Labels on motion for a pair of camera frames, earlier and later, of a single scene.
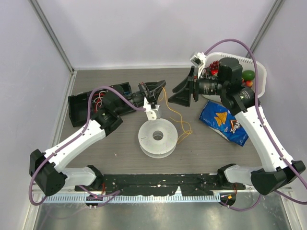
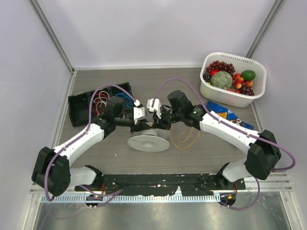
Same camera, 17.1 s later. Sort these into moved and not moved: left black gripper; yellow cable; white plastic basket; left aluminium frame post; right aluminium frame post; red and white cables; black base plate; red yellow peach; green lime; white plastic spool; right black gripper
Moved: yellow cable; right black gripper; white plastic spool; left black gripper
Not moved: red and white cables; red yellow peach; white plastic basket; right aluminium frame post; left aluminium frame post; green lime; black base plate
